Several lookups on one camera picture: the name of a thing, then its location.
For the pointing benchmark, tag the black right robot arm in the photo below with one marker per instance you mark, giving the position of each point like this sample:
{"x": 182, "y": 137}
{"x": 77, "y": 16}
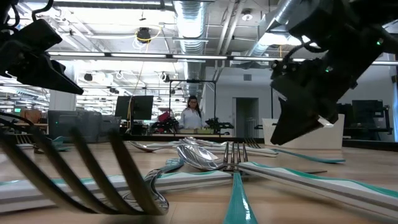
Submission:
{"x": 342, "y": 18}

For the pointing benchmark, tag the black overhead camera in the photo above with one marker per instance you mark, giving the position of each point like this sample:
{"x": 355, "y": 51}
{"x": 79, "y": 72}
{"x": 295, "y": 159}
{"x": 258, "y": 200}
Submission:
{"x": 143, "y": 35}

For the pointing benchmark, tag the wall vent grille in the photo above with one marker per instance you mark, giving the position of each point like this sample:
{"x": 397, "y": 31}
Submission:
{"x": 247, "y": 77}

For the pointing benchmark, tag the green exit sign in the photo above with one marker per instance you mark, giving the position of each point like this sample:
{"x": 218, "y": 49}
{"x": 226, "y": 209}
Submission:
{"x": 17, "y": 109}

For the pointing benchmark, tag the dark grey plastic bin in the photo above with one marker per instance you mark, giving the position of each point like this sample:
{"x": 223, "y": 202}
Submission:
{"x": 84, "y": 121}

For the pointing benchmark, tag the person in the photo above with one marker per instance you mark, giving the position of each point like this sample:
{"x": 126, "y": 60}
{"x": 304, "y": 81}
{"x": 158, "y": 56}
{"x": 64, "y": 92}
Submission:
{"x": 191, "y": 119}

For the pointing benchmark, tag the black background rig frame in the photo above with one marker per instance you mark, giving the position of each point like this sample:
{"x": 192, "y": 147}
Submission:
{"x": 192, "y": 81}

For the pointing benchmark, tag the red object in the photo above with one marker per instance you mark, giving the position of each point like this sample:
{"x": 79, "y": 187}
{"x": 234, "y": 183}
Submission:
{"x": 164, "y": 116}

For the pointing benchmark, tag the black background robot arm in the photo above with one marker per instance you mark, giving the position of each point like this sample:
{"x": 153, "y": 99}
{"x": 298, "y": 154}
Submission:
{"x": 166, "y": 126}
{"x": 217, "y": 124}

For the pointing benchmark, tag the silver ventilation duct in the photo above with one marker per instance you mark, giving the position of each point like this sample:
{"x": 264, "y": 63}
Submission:
{"x": 189, "y": 18}
{"x": 276, "y": 18}

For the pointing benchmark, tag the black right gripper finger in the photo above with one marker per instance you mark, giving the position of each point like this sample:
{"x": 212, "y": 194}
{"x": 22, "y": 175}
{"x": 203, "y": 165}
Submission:
{"x": 295, "y": 121}

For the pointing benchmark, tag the black monitors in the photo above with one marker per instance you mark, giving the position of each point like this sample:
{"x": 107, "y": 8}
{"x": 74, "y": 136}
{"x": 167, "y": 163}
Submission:
{"x": 141, "y": 107}

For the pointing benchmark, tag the grey doorway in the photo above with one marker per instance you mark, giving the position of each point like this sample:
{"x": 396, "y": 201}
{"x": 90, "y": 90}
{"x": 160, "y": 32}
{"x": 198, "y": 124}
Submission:
{"x": 247, "y": 112}

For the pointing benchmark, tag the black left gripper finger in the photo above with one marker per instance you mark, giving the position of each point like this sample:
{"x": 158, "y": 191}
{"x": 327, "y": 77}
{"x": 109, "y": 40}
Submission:
{"x": 34, "y": 37}
{"x": 40, "y": 73}

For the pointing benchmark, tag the overhead rig beam with lights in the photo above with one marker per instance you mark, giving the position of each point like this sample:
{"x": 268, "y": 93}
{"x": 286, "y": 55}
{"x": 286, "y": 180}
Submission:
{"x": 230, "y": 58}

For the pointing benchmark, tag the brown cardboard box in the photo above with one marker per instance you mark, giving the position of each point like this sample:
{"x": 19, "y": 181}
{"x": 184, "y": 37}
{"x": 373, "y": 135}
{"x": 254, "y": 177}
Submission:
{"x": 31, "y": 116}

